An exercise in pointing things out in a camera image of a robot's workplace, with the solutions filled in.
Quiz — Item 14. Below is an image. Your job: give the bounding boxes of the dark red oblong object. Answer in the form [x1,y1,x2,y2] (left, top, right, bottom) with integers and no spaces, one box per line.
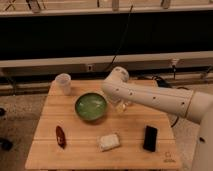
[56,126,66,148]

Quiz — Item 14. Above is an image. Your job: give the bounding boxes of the black hanging cable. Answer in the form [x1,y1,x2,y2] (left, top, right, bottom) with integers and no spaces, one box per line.
[102,4,135,72]

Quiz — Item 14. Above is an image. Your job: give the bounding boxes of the wooden folding table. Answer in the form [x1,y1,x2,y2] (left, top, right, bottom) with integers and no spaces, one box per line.
[25,80,181,170]

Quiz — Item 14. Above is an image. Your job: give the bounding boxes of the white sponge block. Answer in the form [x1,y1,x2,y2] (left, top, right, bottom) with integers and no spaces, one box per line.
[98,133,120,152]

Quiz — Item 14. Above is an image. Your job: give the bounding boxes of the black caster wheel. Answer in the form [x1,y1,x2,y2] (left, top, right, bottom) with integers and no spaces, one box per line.
[0,138,13,151]

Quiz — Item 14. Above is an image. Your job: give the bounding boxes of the green ceramic bowl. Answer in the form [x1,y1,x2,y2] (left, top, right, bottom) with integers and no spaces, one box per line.
[75,93,107,121]

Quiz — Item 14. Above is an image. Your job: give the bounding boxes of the clear plastic cup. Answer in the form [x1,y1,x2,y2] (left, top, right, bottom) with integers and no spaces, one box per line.
[55,73,71,95]

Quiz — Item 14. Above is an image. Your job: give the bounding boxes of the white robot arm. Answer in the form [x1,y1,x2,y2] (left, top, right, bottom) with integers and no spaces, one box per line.
[102,67,213,171]

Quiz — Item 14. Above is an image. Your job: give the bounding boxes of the black rectangular device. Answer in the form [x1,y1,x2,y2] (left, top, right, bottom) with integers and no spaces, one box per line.
[143,126,158,152]

